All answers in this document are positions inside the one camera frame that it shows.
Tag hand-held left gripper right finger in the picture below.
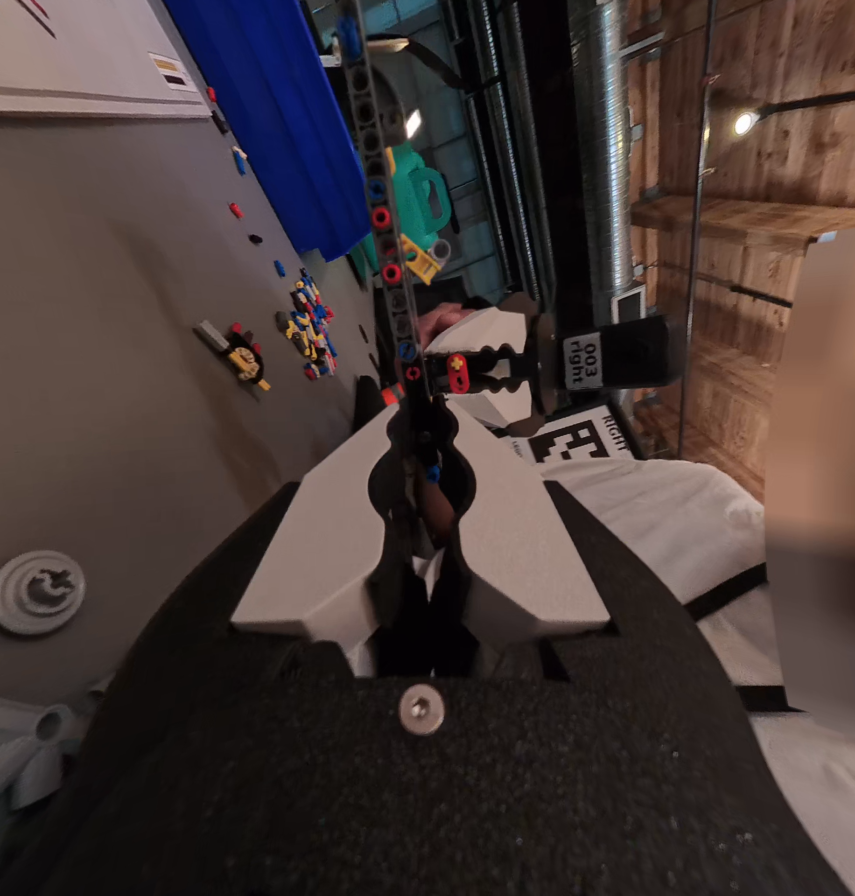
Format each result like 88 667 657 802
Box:
429 398 612 676

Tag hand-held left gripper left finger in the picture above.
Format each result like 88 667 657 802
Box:
230 400 418 676

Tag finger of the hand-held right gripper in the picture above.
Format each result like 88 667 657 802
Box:
424 309 530 358
443 386 535 431

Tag long grey lego beam assembly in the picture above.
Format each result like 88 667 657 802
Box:
335 0 472 505

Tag black lego fork red pins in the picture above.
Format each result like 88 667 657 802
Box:
221 322 273 393

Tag pile of small lego pins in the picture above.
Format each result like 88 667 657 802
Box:
275 269 339 382

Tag grey lego wheel hub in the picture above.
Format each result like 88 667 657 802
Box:
0 549 87 638

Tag light grey lego rotor piece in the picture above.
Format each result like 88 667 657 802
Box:
0 672 113 813

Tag open lego instruction booklet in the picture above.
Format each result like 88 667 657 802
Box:
0 0 211 120

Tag person's right hand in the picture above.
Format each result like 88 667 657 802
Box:
420 301 490 345

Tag framed marker sign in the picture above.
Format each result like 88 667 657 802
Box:
526 402 642 466

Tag person's white shirt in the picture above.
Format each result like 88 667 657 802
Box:
410 455 855 896

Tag teal felt bag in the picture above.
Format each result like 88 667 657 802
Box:
347 140 453 277

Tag blue plastic bin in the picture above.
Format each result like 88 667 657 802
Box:
163 0 372 261

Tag black lanyard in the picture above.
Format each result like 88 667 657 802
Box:
685 562 803 714

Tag silver ventilation duct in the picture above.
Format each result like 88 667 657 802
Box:
566 0 647 330

